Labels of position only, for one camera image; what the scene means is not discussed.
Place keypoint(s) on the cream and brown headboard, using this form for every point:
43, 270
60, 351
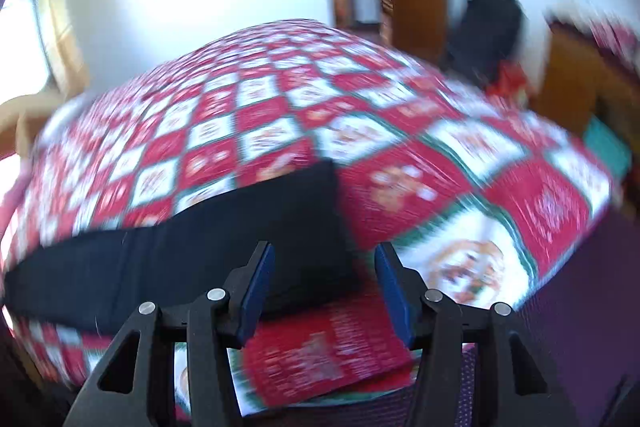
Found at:
30, 117

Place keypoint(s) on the red checkered printed bedspread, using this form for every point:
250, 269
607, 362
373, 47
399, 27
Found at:
400, 132

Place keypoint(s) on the purple dotted clothing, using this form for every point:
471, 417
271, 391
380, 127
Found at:
590, 297

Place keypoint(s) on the narrow yellow patterned curtain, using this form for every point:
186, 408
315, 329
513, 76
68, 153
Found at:
65, 32

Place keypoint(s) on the red bag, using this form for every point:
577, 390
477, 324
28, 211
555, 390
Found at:
507, 81

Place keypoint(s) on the window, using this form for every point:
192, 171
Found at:
20, 37

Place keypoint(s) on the black folding chair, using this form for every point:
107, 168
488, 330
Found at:
485, 32

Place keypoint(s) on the wooden cabinet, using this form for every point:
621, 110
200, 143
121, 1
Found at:
570, 77

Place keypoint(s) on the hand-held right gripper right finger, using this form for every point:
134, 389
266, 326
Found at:
395, 293

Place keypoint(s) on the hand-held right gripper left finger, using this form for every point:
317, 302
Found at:
257, 288

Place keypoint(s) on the black pants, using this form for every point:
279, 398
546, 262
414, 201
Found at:
200, 257

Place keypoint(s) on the pink folded blanket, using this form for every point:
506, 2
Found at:
7, 207

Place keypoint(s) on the teal cloth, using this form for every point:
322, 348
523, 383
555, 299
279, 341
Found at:
607, 144

